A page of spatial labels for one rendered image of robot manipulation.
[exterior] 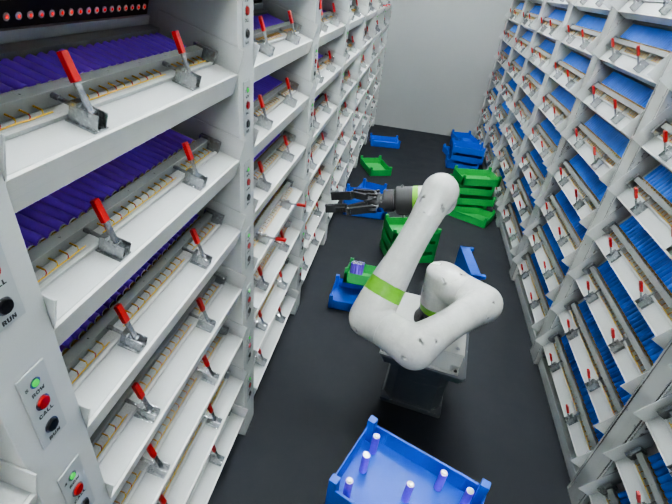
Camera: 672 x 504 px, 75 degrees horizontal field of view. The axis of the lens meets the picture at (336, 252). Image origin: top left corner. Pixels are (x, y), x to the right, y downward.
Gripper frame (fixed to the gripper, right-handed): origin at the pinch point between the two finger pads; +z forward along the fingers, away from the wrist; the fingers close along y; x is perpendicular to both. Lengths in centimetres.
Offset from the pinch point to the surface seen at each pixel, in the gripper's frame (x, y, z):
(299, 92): 30.8, 30.1, 15.8
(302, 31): 51, 31, 12
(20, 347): 31, -104, 12
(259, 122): 31.8, -14.8, 15.7
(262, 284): -24.3, -15.2, 26.1
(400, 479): -38, -72, -25
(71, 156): 48, -90, 9
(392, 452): -38, -66, -23
